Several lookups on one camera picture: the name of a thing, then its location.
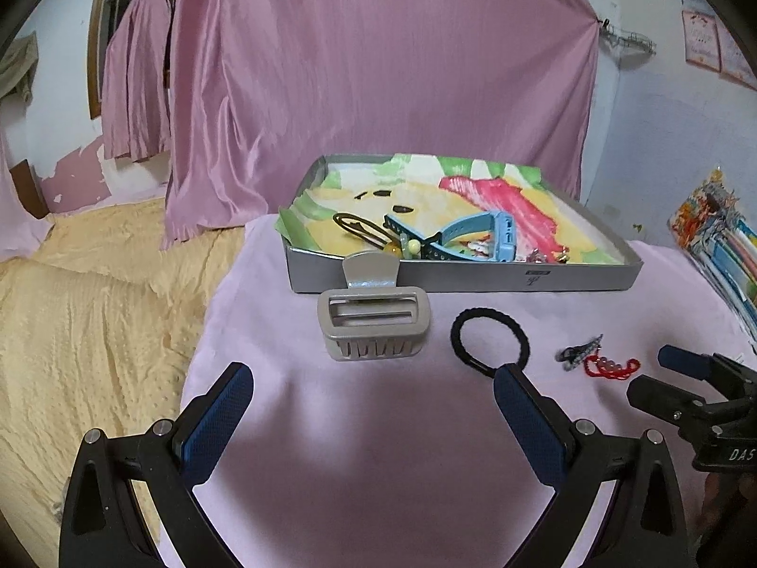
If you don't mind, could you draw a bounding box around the red beaded cord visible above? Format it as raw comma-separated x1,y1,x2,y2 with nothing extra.
584,355,643,381

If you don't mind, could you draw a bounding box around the wire wall rack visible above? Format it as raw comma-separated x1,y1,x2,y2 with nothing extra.
597,18,657,57

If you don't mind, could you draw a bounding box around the black ridged hair tie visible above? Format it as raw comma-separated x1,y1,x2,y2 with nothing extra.
450,306,533,378

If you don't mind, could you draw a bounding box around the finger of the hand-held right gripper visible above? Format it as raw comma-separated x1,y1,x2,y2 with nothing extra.
627,374,713,427
658,344,719,381

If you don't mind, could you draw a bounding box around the olive green cloth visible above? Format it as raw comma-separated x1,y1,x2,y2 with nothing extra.
0,35,37,104

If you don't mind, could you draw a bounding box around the light pink tablecloth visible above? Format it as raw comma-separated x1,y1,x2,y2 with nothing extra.
139,216,757,568

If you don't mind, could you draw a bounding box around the wooden headboard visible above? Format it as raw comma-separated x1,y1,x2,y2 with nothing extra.
9,160,51,220

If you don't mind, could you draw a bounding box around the blue watch strap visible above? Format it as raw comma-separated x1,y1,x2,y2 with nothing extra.
384,211,518,264

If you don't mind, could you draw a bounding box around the group of wall certificates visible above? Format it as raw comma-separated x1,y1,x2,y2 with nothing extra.
677,0,757,87

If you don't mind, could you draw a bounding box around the yellow dotted blanket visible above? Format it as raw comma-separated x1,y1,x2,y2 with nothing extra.
0,198,249,568

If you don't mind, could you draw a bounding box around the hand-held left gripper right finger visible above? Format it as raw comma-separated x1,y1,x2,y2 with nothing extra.
493,363,690,568

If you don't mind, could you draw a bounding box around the stack of colourful books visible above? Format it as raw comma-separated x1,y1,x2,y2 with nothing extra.
668,169,757,344

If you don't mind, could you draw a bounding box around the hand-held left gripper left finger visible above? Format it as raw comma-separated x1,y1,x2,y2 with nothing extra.
59,362,255,568

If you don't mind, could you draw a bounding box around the grey tray box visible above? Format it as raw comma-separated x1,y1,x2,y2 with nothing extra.
275,154,643,295

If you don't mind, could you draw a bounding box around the person's right hand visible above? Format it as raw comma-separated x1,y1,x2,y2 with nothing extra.
698,473,757,568

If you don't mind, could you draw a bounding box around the wooden window frame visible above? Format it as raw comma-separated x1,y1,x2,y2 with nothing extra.
88,0,116,120

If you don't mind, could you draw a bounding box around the small black hair clip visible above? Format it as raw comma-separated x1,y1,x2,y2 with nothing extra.
556,334,605,373

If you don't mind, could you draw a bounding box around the tied pink curtain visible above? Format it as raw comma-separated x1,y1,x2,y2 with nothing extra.
100,0,178,160

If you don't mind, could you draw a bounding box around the colourful paper lining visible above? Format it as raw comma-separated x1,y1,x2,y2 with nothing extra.
278,154,625,264

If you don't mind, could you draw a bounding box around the large pink curtain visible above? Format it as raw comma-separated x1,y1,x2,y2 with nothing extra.
162,0,599,249

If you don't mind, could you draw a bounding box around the grey hair claw clip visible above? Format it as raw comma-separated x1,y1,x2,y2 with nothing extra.
316,251,431,363

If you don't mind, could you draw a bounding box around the pink floral cloth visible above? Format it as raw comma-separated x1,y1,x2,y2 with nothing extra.
0,130,51,261

